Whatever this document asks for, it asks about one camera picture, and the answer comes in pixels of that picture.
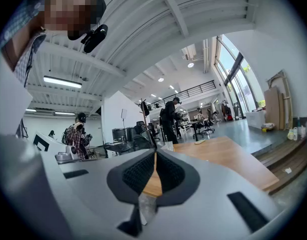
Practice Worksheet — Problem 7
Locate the large glass window wall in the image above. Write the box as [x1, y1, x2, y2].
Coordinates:
[213, 33, 261, 119]

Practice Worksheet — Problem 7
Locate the person's checked shirt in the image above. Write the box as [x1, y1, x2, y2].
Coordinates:
[0, 0, 54, 88]

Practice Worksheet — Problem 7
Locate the wooden coat rack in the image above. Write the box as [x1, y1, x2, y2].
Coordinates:
[137, 98, 158, 149]

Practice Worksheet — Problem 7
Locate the leaning cardboard sheet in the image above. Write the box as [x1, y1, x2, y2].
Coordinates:
[263, 85, 286, 131]

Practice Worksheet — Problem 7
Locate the long ceiling tube light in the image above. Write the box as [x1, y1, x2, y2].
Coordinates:
[42, 75, 83, 89]

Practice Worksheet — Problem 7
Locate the black round bin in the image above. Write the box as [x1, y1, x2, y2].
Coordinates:
[111, 127, 127, 143]

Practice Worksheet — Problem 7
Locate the leaning wooden frame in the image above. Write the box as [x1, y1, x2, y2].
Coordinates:
[265, 69, 294, 131]

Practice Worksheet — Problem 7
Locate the ceiling air conditioner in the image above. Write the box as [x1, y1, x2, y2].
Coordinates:
[180, 43, 197, 61]

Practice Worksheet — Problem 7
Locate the person's head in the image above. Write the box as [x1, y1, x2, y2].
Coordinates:
[43, 0, 93, 39]

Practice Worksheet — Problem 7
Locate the black mezzanine railing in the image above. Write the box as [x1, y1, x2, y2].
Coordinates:
[147, 80, 216, 110]

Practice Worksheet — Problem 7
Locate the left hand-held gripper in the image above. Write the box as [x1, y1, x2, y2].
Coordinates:
[32, 130, 82, 164]

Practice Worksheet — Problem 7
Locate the black head-mounted camera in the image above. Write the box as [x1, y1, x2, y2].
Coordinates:
[80, 24, 109, 54]

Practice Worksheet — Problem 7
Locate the white panel with stand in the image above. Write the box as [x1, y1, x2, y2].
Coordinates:
[120, 108, 128, 130]

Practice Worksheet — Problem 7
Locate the rack of hanging garments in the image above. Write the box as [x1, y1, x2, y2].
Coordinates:
[220, 100, 234, 122]

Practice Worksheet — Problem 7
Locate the black cap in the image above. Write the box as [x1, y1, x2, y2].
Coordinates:
[67, 0, 107, 41]

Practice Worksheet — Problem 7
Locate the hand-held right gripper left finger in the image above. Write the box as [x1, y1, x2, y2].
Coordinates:
[53, 148, 158, 240]

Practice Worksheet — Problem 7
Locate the long office desk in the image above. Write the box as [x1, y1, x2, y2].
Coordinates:
[178, 118, 209, 135]

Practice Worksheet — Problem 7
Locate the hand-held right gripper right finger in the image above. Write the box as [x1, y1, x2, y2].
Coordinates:
[143, 148, 282, 240]

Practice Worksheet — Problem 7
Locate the black cable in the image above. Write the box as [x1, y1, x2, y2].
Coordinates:
[23, 42, 36, 88]

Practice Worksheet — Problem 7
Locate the black mesh office chair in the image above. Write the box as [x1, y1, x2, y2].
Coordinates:
[133, 120, 161, 150]

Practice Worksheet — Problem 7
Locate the black hanging bag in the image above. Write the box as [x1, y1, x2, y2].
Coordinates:
[140, 101, 151, 117]

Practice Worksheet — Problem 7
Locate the wooden step platform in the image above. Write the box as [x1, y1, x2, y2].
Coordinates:
[253, 136, 307, 196]

